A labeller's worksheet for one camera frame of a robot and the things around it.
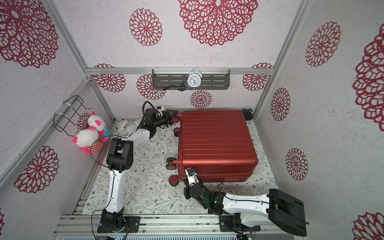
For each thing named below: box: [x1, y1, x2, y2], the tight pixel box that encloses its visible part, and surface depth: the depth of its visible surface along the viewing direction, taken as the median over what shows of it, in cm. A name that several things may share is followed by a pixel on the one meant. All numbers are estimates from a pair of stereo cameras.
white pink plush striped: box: [72, 129, 109, 156], surface depth 87 cm
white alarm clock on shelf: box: [187, 68, 203, 90], surface depth 92 cm
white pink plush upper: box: [87, 111, 111, 143], surface depth 95 cm
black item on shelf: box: [163, 81, 186, 92], surface depth 94 cm
